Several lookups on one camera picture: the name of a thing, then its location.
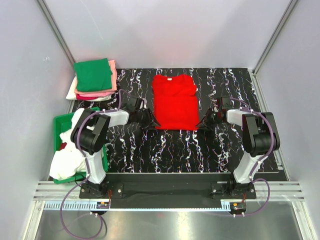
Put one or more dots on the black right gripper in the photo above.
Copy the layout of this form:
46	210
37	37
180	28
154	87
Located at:
204	123

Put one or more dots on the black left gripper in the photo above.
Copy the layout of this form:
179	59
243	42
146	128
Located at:
150	127

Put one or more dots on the red t-shirt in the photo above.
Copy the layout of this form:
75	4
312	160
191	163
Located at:
175	102

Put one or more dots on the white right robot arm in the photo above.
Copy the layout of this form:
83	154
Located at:
260	135

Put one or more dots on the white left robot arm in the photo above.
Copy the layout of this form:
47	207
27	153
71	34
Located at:
90	132

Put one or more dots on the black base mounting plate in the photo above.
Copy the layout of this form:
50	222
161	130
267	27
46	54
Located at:
167	190

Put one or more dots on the folded salmon pink t-shirt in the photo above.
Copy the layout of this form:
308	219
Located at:
113	77

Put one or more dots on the folded green t-shirt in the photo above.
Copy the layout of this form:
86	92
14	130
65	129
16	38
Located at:
93	74

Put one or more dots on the folded magenta t-shirt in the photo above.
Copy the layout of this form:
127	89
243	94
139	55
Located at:
92	98

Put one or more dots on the folded white t-shirt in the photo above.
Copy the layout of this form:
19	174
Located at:
71	95

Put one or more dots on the green plastic bin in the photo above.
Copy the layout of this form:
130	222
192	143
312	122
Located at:
67	165

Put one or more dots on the dark red garment in bin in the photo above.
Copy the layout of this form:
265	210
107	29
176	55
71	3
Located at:
62	146

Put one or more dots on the crumpled white t-shirt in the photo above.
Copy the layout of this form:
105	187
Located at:
94	163

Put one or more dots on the aluminium frame rail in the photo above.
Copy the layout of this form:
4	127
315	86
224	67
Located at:
62	196

